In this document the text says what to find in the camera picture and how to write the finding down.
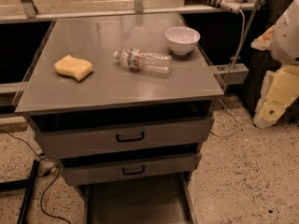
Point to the white power strip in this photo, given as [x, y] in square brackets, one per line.
[228, 5]

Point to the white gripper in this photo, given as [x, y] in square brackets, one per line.
[287, 39]

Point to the black metal frame leg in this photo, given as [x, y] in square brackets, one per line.
[28, 185]

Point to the grey middle drawer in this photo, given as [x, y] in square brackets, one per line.
[130, 164]

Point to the grey top drawer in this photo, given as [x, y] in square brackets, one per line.
[86, 133]

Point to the black drawer handle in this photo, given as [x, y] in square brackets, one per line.
[136, 170]
[121, 138]

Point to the black middle drawer handle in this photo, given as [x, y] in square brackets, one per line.
[136, 170]

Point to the white ceramic bowl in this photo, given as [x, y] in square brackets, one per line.
[182, 40]

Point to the grey drawer cabinet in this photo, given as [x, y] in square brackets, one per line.
[111, 85]

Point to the yellow sponge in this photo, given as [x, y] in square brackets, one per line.
[73, 67]

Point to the clear plastic water bottle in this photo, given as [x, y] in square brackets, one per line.
[145, 61]

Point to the grey metal side bracket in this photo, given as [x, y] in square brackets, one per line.
[231, 76]

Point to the black top drawer handle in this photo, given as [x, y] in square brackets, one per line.
[121, 138]

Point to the open grey bottom drawer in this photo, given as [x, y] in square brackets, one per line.
[161, 199]

